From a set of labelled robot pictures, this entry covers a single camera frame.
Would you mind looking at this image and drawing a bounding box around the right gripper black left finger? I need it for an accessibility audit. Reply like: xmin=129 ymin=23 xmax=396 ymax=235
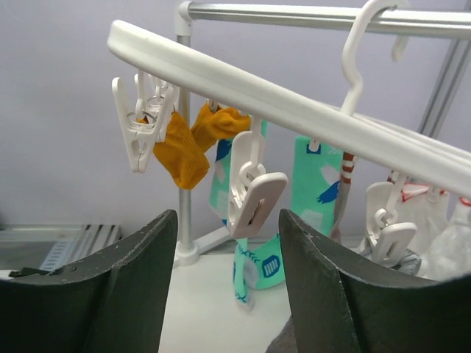
xmin=1 ymin=210 xmax=178 ymax=352

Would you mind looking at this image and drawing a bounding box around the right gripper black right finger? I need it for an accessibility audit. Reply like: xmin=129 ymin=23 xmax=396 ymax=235
xmin=279 ymin=209 xmax=470 ymax=352

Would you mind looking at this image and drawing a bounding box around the white plastic sock hanger frame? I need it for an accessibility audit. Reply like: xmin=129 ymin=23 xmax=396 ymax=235
xmin=107 ymin=2 xmax=470 ymax=198

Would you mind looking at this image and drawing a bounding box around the teal patterned sock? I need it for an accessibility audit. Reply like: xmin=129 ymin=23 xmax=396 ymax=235
xmin=243 ymin=136 xmax=343 ymax=290
xmin=209 ymin=138 xmax=261 ymax=312

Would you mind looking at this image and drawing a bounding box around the white sock with red trim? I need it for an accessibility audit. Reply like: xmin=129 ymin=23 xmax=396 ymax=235
xmin=358 ymin=182 xmax=452 ymax=277

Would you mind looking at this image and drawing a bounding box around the brown white striped sock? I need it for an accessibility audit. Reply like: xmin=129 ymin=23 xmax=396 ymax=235
xmin=329 ymin=151 xmax=356 ymax=243

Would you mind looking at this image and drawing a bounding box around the mustard yellow sock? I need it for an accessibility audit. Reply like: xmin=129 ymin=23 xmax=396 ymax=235
xmin=153 ymin=111 xmax=210 ymax=190
xmin=191 ymin=103 xmax=251 ymax=153

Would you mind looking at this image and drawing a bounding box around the metal and white drying rack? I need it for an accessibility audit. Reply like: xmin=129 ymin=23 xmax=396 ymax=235
xmin=171 ymin=0 xmax=471 ymax=268

